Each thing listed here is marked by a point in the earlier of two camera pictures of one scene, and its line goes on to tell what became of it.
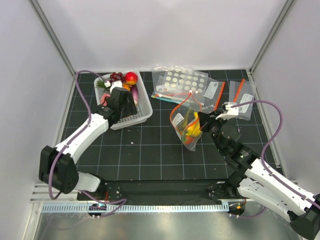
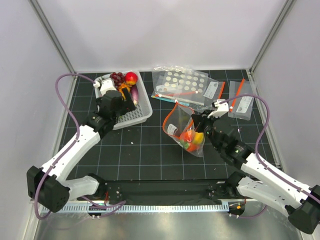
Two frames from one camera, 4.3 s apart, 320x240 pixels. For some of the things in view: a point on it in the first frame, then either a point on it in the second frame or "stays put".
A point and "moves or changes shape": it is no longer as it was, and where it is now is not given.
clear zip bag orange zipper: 184,118 moves or changes shape
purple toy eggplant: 135,93 stays put
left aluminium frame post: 46,21 stays put
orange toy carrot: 188,140 → 192,147
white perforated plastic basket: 144,109 stays put
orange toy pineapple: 126,86 stays put
